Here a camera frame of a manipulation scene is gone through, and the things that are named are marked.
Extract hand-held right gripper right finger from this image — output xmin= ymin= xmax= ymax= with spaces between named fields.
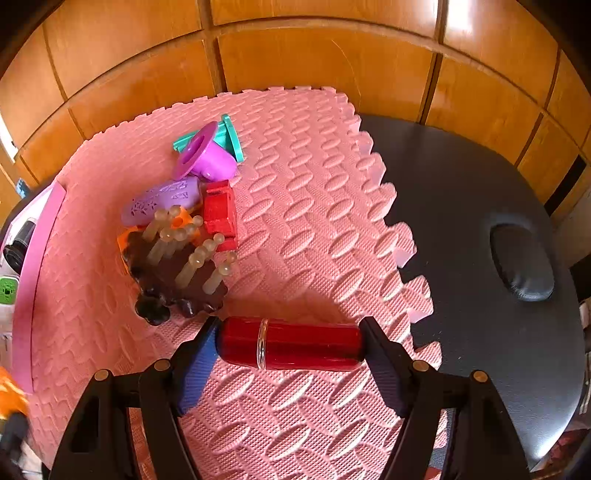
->
xmin=358 ymin=316 xmax=532 ymax=480

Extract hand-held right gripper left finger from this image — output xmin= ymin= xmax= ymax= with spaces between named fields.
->
xmin=48 ymin=316 xmax=222 ymax=480

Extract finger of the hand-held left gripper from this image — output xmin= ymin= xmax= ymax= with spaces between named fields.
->
xmin=0 ymin=411 xmax=28 ymax=467

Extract brown gear-shaped peg board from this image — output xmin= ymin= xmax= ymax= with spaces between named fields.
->
xmin=122 ymin=228 xmax=232 ymax=326

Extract red metallic cylinder tube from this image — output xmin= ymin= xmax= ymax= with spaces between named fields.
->
xmin=216 ymin=316 xmax=363 ymax=370

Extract cluster of translucent pegs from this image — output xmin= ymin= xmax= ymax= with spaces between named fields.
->
xmin=142 ymin=205 xmax=238 ymax=296

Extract orange linked cube blocks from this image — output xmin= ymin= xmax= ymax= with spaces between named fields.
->
xmin=116 ymin=206 xmax=204 ymax=273

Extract pink box white inside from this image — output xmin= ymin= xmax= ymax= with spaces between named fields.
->
xmin=0 ymin=181 xmax=68 ymax=393

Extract purple plastic cup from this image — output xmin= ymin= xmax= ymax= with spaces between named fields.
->
xmin=173 ymin=121 xmax=237 ymax=182

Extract teal plastic toy piece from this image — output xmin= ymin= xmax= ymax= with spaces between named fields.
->
xmin=172 ymin=114 xmax=244 ymax=163

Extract white bottle green label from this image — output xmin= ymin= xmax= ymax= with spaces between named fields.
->
xmin=0 ymin=274 xmax=19 ymax=306

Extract red toy block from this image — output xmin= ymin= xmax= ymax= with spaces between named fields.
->
xmin=203 ymin=180 xmax=238 ymax=250

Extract black oval cushion plug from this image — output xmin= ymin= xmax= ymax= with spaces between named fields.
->
xmin=489 ymin=224 xmax=555 ymax=302

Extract lavender oval toy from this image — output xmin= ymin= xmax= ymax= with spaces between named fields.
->
xmin=121 ymin=179 xmax=204 ymax=227

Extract pink foam puzzle mat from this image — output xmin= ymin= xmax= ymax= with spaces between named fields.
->
xmin=11 ymin=85 xmax=448 ymax=480

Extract black capped bottle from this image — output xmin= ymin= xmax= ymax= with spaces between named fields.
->
xmin=0 ymin=217 xmax=40 ymax=273

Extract wooden panelled cabinet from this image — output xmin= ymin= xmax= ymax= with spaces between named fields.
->
xmin=0 ymin=0 xmax=591 ymax=222

